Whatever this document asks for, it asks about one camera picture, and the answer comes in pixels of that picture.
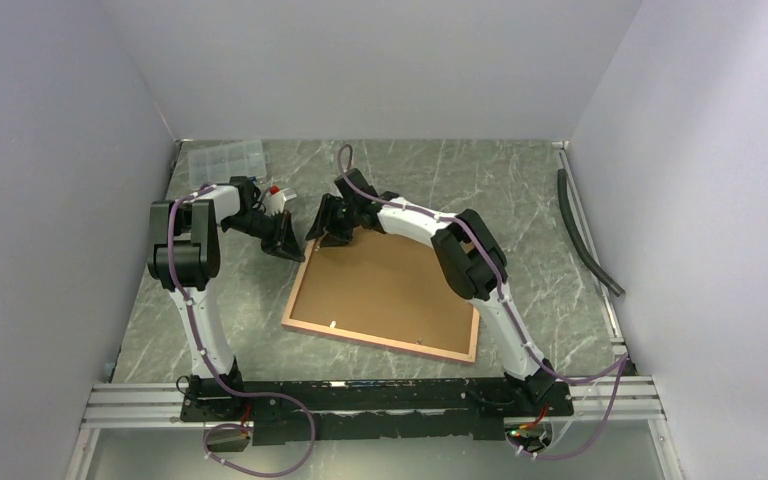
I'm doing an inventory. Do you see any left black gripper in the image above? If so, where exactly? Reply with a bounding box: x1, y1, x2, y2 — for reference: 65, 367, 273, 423
224, 210, 305, 264

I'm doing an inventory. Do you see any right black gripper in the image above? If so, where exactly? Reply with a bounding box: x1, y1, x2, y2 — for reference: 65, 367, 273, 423
305, 195, 359, 249

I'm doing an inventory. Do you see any pink wooden picture frame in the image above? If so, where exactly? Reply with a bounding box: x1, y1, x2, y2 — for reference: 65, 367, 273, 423
281, 228, 482, 366

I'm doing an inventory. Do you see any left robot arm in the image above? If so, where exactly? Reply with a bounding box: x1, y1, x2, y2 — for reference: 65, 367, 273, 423
147, 176, 305, 420

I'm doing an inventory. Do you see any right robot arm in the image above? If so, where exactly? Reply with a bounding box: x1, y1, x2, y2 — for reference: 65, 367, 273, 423
305, 168, 557, 415

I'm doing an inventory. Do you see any clear plastic organizer box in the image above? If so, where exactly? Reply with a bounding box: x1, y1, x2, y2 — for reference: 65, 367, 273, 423
187, 140, 267, 189

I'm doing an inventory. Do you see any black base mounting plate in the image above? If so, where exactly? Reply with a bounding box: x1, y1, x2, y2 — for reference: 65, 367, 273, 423
180, 377, 574, 446

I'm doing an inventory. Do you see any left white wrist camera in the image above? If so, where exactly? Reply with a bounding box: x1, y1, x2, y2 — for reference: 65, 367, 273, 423
263, 185, 297, 215

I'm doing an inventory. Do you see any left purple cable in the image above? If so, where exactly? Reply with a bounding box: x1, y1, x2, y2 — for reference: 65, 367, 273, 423
166, 184, 319, 478

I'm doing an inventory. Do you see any purple cable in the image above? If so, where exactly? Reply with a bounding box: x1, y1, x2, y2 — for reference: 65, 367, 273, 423
166, 184, 319, 478
336, 144, 630, 463

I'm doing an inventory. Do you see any black rubber hose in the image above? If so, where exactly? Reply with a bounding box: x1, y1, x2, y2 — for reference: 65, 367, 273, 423
556, 168, 626, 298

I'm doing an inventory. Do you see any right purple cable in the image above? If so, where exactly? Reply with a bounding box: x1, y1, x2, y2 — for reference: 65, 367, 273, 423
336, 144, 630, 463

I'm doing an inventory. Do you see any aluminium extrusion rail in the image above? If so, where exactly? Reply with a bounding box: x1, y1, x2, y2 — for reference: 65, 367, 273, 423
68, 376, 684, 479

